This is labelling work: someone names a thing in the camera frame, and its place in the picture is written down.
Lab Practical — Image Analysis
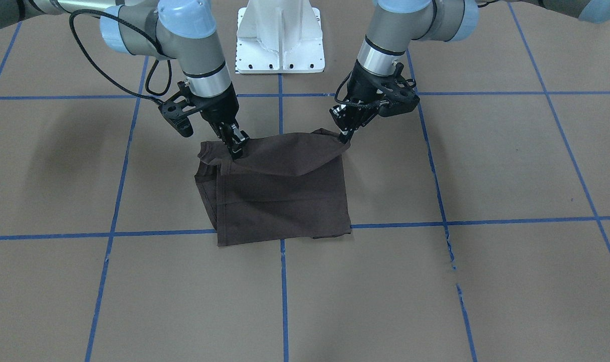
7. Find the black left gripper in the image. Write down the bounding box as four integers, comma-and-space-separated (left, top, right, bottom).
330, 63, 381, 144

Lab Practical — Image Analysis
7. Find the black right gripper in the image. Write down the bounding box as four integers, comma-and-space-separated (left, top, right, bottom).
197, 85, 250, 160

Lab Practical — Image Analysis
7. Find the dark brown t-shirt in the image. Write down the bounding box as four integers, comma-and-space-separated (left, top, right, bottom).
194, 129, 351, 247

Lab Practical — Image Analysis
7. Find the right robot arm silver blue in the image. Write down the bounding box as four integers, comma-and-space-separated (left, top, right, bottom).
17, 1, 249, 159

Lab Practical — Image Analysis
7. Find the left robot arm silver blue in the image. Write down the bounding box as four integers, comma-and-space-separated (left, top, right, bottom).
330, 1, 490, 143

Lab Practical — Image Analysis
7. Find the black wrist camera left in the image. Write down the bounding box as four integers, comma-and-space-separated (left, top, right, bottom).
377, 62, 420, 117

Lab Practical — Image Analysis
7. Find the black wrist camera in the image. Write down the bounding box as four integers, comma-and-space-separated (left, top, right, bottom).
377, 62, 420, 117
158, 81, 194, 138

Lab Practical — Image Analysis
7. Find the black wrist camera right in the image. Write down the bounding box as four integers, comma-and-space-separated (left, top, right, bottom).
158, 81, 194, 138

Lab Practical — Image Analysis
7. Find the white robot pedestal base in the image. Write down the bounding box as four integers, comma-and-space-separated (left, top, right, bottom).
235, 1, 326, 74

